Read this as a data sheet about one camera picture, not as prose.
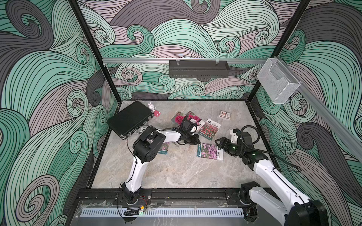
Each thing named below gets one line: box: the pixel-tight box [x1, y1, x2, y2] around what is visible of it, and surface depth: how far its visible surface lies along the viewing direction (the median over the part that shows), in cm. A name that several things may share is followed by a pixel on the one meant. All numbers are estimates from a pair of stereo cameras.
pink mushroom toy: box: [153, 110, 161, 117], surface depth 112 cm
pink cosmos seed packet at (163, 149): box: [157, 141, 170, 155], surface depth 92 cm
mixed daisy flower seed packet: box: [197, 118, 222, 141], surface depth 103 cm
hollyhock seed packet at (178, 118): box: [171, 111, 186, 126], surface depth 110 cm
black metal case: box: [106, 100, 155, 140], surface depth 108 cm
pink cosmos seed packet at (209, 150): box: [196, 142, 224, 161], surface depth 91 cm
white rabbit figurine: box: [147, 101, 157, 112], surface depth 109 cm
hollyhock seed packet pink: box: [182, 111, 206, 132], surface depth 109 cm
